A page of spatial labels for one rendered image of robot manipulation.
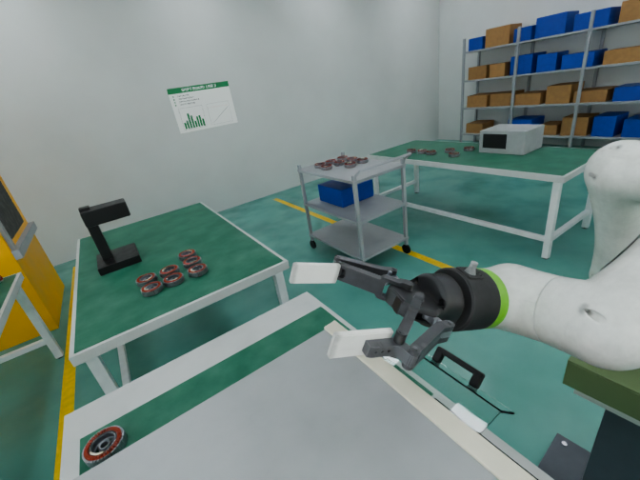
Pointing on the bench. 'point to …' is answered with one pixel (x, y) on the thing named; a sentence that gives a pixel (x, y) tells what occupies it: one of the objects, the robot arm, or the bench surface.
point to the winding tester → (314, 429)
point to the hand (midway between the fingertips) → (317, 303)
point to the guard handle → (461, 366)
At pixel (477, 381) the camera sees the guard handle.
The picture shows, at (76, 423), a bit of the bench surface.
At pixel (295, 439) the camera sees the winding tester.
